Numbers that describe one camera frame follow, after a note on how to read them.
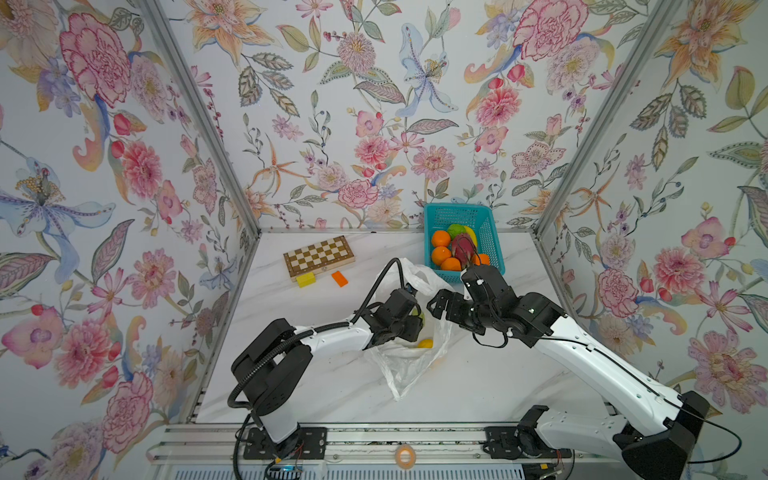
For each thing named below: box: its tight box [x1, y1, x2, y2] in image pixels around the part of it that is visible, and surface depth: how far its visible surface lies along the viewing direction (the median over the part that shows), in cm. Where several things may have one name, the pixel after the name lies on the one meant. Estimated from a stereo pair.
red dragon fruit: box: [452, 233, 475, 269], surface depth 109 cm
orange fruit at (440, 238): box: [432, 230, 451, 247], surface depth 117 cm
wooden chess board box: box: [283, 235, 356, 282], surface depth 112 cm
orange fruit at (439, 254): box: [431, 246, 451, 266], surface depth 112 cm
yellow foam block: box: [296, 272, 316, 288], surface depth 107 cm
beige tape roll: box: [395, 444, 417, 470], surface depth 74 cm
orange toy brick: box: [331, 270, 349, 287], surface depth 109 cm
